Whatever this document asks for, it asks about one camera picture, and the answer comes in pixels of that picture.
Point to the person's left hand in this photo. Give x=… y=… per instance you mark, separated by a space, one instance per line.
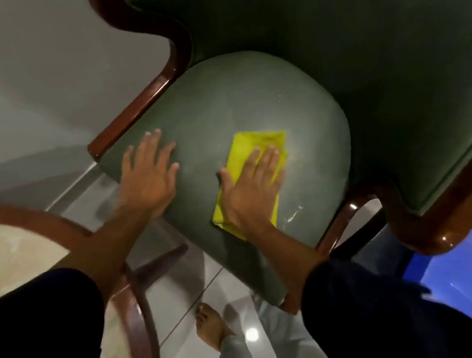
x=146 y=187

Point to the person's right hand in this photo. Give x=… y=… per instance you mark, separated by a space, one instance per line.
x=249 y=196

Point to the person's right little finger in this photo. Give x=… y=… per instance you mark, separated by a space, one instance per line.
x=280 y=183

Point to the person's right middle finger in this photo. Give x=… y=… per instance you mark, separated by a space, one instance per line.
x=266 y=161

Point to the person's left thumb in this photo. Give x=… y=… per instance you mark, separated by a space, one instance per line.
x=173 y=175

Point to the person's right thumb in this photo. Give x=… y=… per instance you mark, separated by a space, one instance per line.
x=225 y=182

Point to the person's left middle finger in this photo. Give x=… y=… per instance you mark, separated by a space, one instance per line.
x=154 y=147

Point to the person's left little finger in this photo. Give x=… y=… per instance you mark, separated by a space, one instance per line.
x=127 y=159

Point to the yellow cleaning cloth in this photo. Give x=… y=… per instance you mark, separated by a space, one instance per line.
x=250 y=141

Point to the person's right forearm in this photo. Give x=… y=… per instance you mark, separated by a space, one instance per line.
x=287 y=257

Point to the person's left forearm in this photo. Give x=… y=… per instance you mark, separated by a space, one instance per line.
x=104 y=245

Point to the person's left foot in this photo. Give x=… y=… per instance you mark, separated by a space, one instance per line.
x=211 y=326

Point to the round table with wooden rim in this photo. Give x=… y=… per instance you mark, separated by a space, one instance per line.
x=3 y=251

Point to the person's grey trousers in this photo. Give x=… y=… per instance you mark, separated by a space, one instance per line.
x=283 y=346

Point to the person's right dark sleeve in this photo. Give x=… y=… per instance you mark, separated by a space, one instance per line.
x=381 y=323

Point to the green armchair with wooden frame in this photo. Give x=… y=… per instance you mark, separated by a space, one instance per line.
x=376 y=54

